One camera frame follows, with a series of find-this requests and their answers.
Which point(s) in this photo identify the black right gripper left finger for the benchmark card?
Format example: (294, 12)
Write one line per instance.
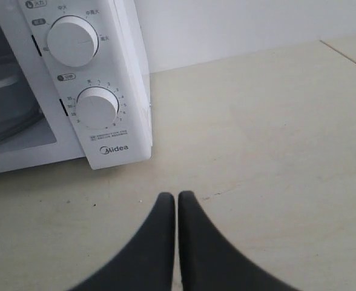
(146, 262)

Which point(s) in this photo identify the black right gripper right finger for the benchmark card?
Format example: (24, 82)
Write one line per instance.
(208, 261)

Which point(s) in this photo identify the white Midea microwave oven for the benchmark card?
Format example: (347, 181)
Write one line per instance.
(119, 65)

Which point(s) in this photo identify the white lower timer knob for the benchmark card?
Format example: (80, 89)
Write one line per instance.
(97, 108)

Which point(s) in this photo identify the glass turntable plate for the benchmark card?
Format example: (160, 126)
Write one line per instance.
(19, 108)

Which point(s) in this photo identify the white upper power knob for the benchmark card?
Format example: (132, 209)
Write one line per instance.
(72, 41)

